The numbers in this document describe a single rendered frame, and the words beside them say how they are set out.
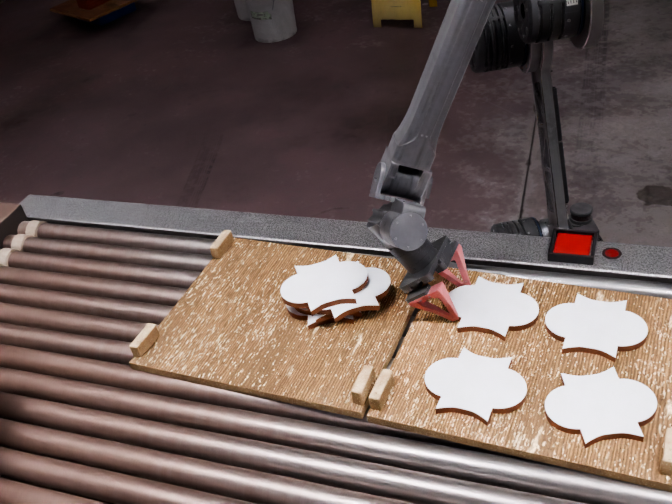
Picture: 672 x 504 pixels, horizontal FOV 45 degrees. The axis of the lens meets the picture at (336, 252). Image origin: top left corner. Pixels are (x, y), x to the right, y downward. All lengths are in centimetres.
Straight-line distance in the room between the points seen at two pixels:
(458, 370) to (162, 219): 78
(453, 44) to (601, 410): 54
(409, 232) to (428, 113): 17
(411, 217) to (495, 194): 210
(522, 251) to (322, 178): 211
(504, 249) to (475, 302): 19
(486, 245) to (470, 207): 171
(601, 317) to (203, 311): 65
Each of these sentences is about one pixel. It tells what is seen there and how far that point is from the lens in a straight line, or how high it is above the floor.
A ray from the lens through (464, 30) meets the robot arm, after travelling 116.
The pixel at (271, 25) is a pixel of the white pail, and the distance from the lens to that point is 490.
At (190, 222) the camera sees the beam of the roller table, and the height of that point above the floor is 91.
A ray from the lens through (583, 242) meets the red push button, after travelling 147.
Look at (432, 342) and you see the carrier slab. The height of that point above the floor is 94.
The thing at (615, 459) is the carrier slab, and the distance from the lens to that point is 113.
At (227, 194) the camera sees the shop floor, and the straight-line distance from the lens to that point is 353.
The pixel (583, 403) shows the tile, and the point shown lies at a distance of 117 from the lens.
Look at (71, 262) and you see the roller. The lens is 169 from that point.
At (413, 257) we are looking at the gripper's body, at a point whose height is 105.
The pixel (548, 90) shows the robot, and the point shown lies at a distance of 235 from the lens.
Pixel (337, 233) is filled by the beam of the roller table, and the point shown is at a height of 92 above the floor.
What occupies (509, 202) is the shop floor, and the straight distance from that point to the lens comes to 321.
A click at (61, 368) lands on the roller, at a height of 91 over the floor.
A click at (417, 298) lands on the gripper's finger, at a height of 99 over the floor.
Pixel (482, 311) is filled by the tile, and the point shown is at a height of 95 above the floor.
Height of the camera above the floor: 182
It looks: 37 degrees down
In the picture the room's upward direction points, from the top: 11 degrees counter-clockwise
